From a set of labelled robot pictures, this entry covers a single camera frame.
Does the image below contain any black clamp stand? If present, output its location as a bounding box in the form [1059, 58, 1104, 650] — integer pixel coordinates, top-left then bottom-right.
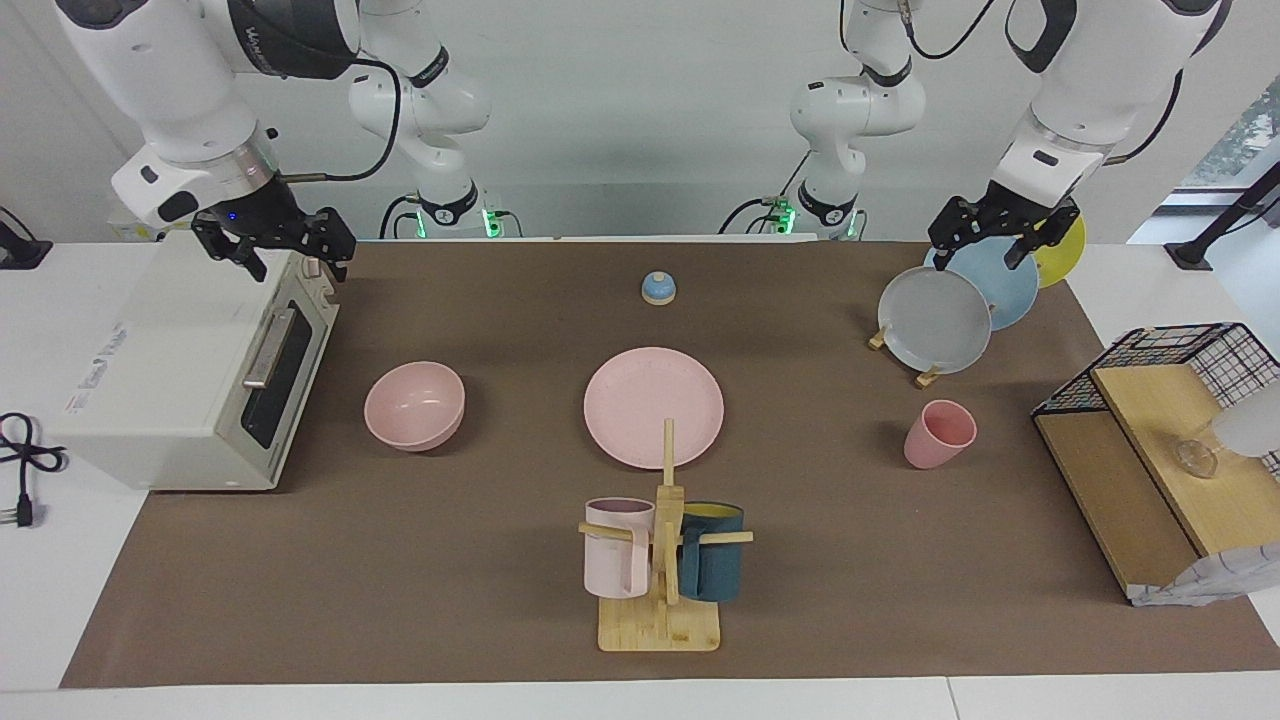
[1164, 163, 1280, 271]

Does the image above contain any wooden shelf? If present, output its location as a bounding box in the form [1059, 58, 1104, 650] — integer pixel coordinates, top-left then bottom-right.
[1034, 364, 1280, 603]

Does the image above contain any pink handleless cup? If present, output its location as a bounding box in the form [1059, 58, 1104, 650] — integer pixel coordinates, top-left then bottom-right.
[903, 399, 978, 470]

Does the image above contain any wooden mug tree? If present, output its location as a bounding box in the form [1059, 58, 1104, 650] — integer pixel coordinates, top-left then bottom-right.
[577, 418, 754, 653]

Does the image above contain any wooden plate rack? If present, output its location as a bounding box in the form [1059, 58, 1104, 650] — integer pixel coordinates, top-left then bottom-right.
[867, 325, 945, 390]

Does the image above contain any light pink mug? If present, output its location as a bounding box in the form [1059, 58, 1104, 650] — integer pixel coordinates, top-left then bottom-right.
[583, 497, 656, 600]

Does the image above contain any black power cord with plug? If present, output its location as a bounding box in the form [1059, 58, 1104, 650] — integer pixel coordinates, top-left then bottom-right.
[0, 411, 67, 529]

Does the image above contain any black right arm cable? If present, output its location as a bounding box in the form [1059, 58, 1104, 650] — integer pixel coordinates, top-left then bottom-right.
[278, 55, 403, 184]

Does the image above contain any white toaster oven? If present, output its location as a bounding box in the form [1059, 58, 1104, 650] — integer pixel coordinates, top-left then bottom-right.
[48, 232, 341, 492]

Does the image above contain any pink plate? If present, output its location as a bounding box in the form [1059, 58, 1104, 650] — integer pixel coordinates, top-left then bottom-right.
[583, 347, 725, 470]

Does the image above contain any light blue plate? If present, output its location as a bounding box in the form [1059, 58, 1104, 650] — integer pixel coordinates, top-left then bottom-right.
[922, 236, 1041, 332]

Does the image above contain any patterned white paper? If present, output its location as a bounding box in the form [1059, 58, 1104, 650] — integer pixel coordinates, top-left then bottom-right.
[1129, 544, 1280, 608]

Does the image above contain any clear glass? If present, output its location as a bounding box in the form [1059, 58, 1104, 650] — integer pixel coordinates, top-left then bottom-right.
[1175, 438, 1221, 480]

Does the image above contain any gray plate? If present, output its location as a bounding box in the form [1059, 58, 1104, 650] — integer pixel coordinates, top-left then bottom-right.
[877, 266, 993, 375]

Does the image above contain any dark teal mug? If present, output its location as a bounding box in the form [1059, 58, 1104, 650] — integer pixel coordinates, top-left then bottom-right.
[676, 502, 746, 603]

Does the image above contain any brown table mat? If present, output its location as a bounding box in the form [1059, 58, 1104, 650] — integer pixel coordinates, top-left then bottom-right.
[60, 240, 1280, 689]

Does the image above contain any pink bowl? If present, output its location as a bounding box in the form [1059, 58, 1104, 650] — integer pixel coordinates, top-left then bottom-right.
[363, 361, 467, 452]

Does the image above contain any black desk mount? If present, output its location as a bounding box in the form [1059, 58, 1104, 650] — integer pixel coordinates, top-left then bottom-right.
[0, 206, 54, 271]

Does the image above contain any yellow plate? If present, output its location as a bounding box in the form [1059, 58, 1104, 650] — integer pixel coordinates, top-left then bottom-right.
[1032, 212, 1087, 290]

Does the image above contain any black wire basket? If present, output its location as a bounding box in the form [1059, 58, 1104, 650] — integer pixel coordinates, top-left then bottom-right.
[1031, 322, 1280, 479]

